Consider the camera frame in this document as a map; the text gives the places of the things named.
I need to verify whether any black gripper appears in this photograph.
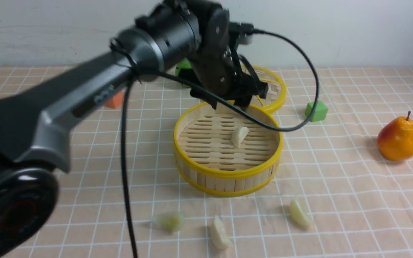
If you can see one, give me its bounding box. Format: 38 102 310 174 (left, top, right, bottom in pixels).
189 22 269 110

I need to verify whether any black cable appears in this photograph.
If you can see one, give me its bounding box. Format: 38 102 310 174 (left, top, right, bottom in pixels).
110 28 320 258

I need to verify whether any greenish translucent toy dumpling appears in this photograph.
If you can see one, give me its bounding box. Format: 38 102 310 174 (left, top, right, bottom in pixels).
152 212 185 233

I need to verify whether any cream toy dumpling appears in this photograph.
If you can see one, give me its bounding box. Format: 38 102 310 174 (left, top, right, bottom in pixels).
231 127 249 148

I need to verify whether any yellow rimmed bamboo steamer lid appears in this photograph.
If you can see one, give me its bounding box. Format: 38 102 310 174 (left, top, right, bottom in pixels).
251 66 287 113

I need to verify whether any green cube block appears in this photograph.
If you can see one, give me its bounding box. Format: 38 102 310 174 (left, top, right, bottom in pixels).
304 101 328 122

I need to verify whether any white toy dumpling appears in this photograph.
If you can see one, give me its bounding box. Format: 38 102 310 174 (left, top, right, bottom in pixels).
209 216 233 250

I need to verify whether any green toy ball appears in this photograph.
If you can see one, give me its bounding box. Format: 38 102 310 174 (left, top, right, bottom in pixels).
175 59 197 83

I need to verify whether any orange yellow toy pear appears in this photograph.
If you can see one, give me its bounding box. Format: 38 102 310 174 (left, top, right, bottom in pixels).
377 111 413 162

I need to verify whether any beige checked tablecloth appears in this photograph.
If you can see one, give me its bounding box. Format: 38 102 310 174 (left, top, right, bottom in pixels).
0 64 413 258

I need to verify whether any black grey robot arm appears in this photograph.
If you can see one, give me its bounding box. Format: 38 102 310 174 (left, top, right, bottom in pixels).
0 0 269 257

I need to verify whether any pale green toy dumpling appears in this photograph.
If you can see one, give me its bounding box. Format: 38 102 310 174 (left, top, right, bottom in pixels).
289 197 313 230

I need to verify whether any orange cube block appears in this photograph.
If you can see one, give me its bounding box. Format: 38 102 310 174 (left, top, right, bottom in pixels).
105 91 124 109

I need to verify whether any yellow rimmed bamboo steamer tray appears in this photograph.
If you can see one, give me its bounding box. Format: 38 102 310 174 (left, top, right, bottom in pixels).
173 103 284 197

